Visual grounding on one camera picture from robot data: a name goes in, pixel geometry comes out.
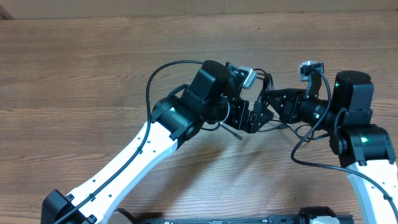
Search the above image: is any black cable bundle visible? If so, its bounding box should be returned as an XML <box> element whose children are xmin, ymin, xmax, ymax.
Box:
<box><xmin>217</xmin><ymin>68</ymin><xmax>312</xmax><ymax>141</ymax></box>

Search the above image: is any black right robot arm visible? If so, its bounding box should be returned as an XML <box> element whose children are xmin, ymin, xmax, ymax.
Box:
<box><xmin>261</xmin><ymin>68</ymin><xmax>397</xmax><ymax>223</ymax></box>

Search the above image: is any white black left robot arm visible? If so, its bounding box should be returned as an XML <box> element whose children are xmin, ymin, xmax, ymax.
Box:
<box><xmin>40</xmin><ymin>60</ymin><xmax>273</xmax><ymax>223</ymax></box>

